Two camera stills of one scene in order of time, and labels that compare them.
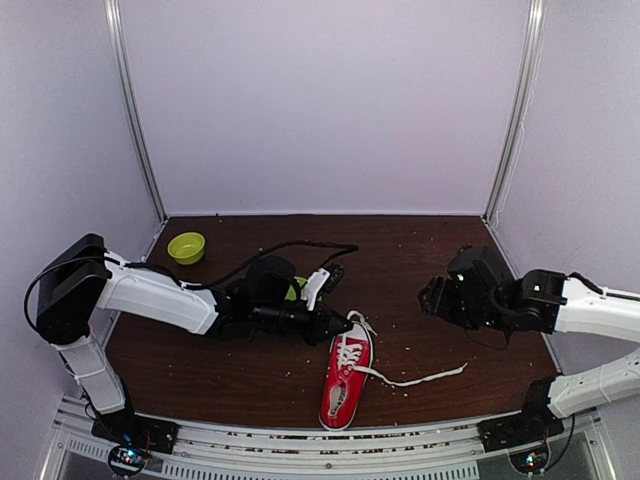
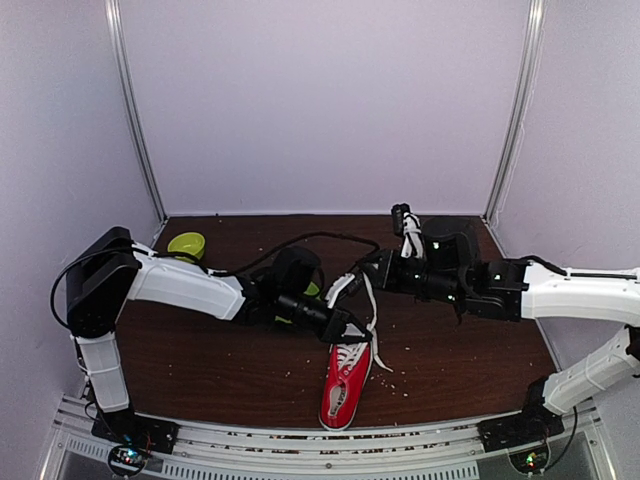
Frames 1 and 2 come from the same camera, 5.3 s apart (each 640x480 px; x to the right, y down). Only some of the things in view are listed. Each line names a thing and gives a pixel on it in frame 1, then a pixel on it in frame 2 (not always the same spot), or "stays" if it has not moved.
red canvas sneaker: (350, 363) stays
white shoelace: (348, 354) to (348, 355)
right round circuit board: (530, 461) stays
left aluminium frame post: (114, 14) stays
